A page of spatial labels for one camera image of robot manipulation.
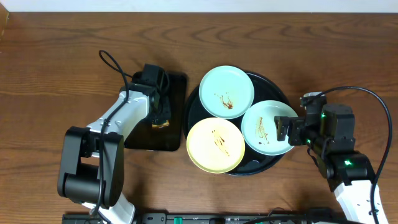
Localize green yellow sponge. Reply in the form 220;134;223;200
152;119;170;129

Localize light blue plate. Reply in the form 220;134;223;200
241;100;297;156
199;65;254;119

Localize yellow plate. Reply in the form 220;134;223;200
186;118;245;174

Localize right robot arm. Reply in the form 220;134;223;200
274;104;387;223

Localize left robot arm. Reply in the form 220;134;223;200
57;78;170;223

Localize black rectangular tray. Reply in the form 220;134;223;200
124;72;187;151

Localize light blue plate top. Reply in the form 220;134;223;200
199;65;254;119

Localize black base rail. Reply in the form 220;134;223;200
61;212;343;224

